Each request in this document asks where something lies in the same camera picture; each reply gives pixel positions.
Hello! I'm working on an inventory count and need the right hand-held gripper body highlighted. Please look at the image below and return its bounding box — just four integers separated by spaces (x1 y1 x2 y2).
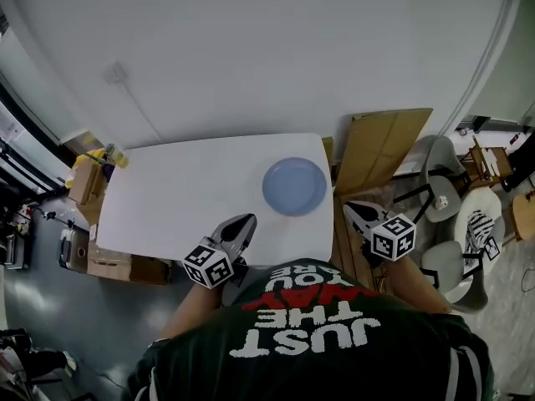
361 213 418 262

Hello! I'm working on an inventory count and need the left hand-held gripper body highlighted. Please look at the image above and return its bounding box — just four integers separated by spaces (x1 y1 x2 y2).
182 236 248 289

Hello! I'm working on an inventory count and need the big blue plate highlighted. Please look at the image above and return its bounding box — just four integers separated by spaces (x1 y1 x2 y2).
262 156 328 217

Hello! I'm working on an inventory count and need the person's left forearm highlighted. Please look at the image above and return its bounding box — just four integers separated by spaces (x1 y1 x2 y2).
158 282 222 343

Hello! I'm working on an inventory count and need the person's right forearm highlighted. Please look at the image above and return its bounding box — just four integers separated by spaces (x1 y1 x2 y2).
386 256 453 316

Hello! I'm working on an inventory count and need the wooden slat board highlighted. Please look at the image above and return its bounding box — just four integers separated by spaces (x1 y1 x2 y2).
332 194 396 296

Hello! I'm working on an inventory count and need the cardboard sheet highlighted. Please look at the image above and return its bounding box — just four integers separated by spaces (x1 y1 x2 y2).
334 107 435 198

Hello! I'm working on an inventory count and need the taped cardboard box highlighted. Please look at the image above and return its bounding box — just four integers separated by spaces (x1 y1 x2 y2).
86 240 172 286

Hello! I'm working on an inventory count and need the white armchair striped cushion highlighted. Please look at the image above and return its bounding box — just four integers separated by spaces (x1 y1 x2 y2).
454 188 507 266

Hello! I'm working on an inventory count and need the clear bottle with yellow liquid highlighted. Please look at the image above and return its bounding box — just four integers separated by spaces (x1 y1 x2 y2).
104 142 129 170

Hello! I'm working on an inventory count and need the silver suitcase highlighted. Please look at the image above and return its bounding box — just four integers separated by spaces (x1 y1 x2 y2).
58 227 91 272

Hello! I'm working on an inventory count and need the round wooden stool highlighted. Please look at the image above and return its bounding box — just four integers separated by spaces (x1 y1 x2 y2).
512 192 535 241

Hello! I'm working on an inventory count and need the dark green printed shirt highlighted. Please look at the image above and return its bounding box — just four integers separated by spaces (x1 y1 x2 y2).
127 256 497 401

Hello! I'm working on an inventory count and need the large cardboard box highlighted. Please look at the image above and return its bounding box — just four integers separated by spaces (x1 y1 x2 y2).
68 160 105 206

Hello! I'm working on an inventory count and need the black equipment rack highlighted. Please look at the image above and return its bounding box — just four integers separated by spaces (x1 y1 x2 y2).
0 181 34 271

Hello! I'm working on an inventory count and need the black scooter handlebar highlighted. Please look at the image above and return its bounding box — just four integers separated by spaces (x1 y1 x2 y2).
39 209 76 230

